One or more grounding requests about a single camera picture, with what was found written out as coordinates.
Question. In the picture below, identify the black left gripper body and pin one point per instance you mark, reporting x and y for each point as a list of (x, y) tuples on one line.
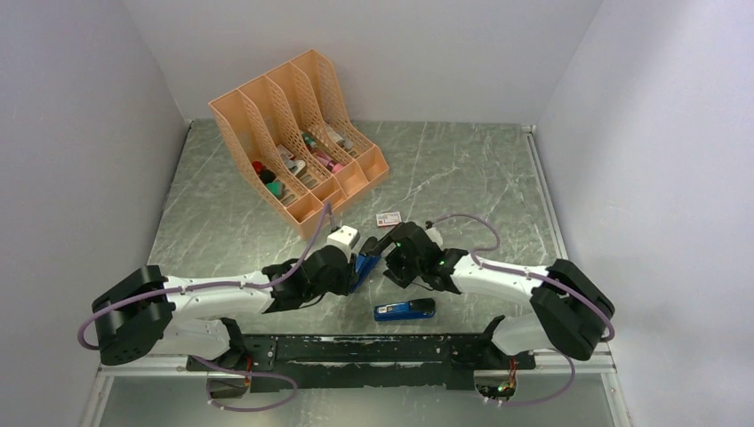
[(340, 284)]

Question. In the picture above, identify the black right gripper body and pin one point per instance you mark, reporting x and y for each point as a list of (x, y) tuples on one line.
[(404, 270)]

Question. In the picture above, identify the blue metal stapler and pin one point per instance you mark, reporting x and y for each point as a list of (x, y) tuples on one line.
[(409, 310), (365, 265)]

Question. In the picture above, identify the small staple box sleeve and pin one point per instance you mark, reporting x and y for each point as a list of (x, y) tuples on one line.
[(388, 219)]

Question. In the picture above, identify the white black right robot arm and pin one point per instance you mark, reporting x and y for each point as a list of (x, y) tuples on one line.
[(567, 311)]

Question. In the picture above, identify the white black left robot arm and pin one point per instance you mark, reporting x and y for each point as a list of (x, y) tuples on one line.
[(149, 313)]

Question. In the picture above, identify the grey white stapler remover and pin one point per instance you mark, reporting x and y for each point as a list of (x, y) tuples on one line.
[(293, 164)]

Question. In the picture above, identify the pink marker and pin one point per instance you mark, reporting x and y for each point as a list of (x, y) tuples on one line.
[(328, 162)]

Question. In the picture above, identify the green round item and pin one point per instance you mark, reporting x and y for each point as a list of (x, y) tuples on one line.
[(276, 188)]

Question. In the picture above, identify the black round item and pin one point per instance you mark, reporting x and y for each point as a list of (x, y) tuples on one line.
[(266, 176)]

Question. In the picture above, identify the grey white item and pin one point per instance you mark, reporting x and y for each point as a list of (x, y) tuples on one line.
[(340, 140)]

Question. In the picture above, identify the green capped marker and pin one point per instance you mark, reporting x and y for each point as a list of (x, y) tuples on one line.
[(309, 140)]

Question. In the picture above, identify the red round item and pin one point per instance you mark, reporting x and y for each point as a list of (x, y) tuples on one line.
[(258, 166)]

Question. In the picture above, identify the orange plastic file organizer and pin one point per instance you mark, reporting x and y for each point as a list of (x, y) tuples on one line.
[(303, 95)]

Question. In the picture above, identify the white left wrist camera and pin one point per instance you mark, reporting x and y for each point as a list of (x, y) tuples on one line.
[(344, 238)]

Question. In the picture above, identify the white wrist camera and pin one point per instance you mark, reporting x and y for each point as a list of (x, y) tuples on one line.
[(344, 238), (433, 234)]

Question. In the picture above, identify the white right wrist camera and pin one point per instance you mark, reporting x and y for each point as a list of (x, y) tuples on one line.
[(433, 234)]

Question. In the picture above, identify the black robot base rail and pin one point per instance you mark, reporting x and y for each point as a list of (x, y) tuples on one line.
[(259, 363)]

